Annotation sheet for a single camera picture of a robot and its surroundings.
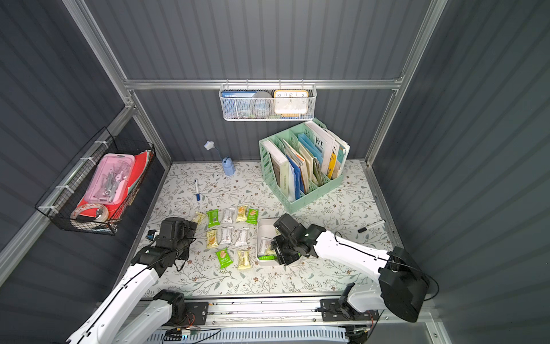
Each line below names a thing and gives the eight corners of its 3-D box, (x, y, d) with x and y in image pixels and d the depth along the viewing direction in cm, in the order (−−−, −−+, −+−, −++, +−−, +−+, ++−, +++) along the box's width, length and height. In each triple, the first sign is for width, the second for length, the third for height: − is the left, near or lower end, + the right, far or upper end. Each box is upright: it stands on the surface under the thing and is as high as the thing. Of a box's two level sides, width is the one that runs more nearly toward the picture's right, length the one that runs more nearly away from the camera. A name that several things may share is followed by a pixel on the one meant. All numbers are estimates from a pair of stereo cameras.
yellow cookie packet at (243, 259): (238, 270, 85) (238, 269, 83) (238, 252, 90) (237, 250, 88) (251, 268, 85) (250, 266, 84) (249, 250, 90) (249, 248, 89)
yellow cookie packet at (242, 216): (236, 221, 99) (235, 219, 97) (238, 207, 104) (237, 205, 102) (247, 221, 99) (246, 219, 97) (248, 207, 104) (248, 205, 102)
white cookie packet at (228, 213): (221, 223, 98) (220, 221, 97) (224, 210, 103) (223, 208, 101) (233, 223, 98) (232, 221, 97) (235, 210, 103) (234, 208, 101)
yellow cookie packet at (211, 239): (208, 249, 90) (206, 247, 89) (207, 233, 95) (206, 230, 93) (218, 247, 91) (217, 245, 89) (217, 231, 96) (216, 228, 94)
